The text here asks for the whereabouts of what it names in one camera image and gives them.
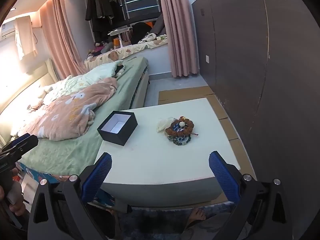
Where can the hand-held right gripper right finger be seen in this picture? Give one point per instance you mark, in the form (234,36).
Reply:
(225,178)

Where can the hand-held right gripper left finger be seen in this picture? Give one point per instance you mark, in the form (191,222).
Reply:
(97,178)

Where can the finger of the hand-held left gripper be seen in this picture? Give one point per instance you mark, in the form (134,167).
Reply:
(20,139)
(25,146)

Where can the black box with white lining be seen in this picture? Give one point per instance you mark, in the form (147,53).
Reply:
(112,138)

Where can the white pouch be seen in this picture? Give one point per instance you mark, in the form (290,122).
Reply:
(162,125)

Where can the person's left hand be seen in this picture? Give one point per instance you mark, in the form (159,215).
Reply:
(17,208)

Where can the flattened cardboard sheet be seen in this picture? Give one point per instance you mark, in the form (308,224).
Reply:
(220,108)
(185,93)
(230,128)
(246,157)

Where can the person's bare foot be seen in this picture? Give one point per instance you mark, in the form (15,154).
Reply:
(197,213)

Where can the person's grey pants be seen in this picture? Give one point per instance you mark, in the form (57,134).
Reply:
(212,227)

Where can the pink floral blanket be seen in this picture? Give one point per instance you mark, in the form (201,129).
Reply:
(70,110)

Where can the beige padded headboard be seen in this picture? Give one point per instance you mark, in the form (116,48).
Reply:
(48,73)

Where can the light green quilt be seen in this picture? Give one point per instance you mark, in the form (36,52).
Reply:
(82,80)

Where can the bed with green sheet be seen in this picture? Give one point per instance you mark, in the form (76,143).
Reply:
(120,90)

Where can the cream hanging towel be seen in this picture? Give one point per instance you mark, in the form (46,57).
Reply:
(25,37)

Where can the pink curtain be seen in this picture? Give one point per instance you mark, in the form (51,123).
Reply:
(177,30)
(60,37)

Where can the pink plush toy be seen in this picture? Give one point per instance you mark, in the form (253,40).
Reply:
(97,45)

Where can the printed window seat cushion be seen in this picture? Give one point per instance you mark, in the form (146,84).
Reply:
(130,49)

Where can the orange box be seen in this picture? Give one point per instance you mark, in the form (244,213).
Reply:
(116,42)

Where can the white low table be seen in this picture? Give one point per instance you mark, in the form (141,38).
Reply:
(237,42)

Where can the small white folding table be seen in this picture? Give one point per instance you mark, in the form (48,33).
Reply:
(120,32)

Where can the black cloth bundle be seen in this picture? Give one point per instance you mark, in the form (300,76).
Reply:
(141,31)

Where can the dark hanging clothes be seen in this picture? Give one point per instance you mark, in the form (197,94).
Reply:
(100,3)

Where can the grey pillow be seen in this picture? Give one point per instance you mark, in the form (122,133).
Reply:
(158,25)

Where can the white wall switch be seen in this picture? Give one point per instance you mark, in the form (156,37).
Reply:
(208,59)

